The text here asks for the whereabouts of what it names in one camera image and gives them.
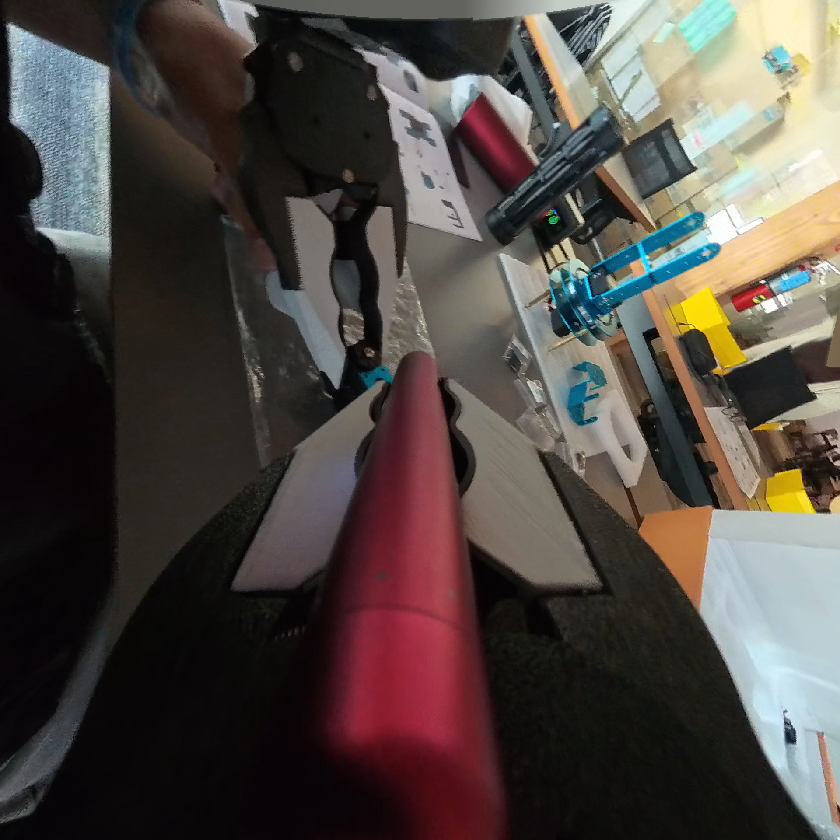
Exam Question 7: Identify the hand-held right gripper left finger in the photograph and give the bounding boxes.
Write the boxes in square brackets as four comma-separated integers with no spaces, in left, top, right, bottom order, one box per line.
[230,382,389,592]

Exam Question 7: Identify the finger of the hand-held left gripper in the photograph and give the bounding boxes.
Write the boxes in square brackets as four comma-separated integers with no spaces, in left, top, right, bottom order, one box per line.
[264,196,362,396]
[338,193,387,374]

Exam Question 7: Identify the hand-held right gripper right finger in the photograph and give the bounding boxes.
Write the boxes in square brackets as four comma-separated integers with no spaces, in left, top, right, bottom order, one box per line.
[438,378,603,593]

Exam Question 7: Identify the black servo motor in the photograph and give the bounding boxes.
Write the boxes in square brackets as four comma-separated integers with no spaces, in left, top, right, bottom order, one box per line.
[322,344,382,411]

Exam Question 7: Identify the red electric screwdriver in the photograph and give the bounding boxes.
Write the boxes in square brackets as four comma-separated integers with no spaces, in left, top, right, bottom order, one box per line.
[249,351,509,840]

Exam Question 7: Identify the person's left forearm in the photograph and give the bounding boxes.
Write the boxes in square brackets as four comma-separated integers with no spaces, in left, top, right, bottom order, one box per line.
[3,0,142,70]

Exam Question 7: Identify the grey desk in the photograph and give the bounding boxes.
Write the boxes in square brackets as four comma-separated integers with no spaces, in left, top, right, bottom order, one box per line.
[108,39,647,631]

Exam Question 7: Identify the person's left hand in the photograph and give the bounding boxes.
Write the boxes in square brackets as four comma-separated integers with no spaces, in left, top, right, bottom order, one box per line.
[138,3,282,271]

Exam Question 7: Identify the clear plastic bag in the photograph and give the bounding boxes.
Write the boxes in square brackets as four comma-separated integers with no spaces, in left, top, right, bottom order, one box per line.
[223,217,437,460]

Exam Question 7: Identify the pile of small screw bags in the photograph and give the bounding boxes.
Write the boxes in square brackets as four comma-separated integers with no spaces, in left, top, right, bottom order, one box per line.
[502,338,588,473]

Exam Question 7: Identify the white foam piece with cutout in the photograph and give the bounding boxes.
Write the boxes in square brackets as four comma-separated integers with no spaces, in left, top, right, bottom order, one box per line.
[587,386,649,490]

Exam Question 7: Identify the white instruction booklet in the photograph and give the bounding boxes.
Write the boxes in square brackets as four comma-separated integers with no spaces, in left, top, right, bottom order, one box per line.
[217,0,483,242]

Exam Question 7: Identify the white foam sheet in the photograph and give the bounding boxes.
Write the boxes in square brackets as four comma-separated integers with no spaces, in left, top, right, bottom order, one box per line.
[495,252,631,460]

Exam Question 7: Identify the red metal cylinder case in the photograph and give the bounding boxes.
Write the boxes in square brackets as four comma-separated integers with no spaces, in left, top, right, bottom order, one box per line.
[455,92,539,194]

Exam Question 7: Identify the white crumpled tissue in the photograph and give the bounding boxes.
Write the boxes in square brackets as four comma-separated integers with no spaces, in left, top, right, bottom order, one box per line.
[451,73,534,135]

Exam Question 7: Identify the blue wristband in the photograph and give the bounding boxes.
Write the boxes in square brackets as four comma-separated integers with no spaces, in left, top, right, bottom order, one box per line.
[108,0,175,116]

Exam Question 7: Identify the table with orange edge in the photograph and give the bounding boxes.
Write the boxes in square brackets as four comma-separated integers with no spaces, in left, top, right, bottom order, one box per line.
[512,13,756,513]

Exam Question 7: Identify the black device with green display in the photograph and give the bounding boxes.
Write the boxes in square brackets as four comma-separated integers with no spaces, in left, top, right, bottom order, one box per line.
[533,196,586,245]

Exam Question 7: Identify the black cylindrical bit holder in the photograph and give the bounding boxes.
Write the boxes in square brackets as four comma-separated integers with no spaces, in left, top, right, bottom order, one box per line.
[484,105,627,247]

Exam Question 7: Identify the black bag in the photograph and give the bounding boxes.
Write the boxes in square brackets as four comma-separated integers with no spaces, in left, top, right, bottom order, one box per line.
[678,327,718,376]

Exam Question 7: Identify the orange and white cardboard box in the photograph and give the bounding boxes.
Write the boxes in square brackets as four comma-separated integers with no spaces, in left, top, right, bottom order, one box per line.
[638,505,840,840]

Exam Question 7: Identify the person's black clothing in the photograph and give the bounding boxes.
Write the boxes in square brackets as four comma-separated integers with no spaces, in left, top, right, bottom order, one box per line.
[0,125,119,775]

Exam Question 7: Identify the yellow box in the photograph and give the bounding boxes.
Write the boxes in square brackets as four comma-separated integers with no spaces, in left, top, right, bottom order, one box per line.
[763,468,818,514]
[668,287,748,370]

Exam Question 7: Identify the red fire extinguisher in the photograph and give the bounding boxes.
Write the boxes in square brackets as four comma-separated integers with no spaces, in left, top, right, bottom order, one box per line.
[730,264,812,314]

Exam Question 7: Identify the black mesh chair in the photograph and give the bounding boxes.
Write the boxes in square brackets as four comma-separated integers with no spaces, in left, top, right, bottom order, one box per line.
[620,118,698,200]

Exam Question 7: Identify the small blue metal bracket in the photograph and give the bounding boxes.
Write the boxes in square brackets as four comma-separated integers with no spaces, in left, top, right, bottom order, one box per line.
[566,361,608,426]

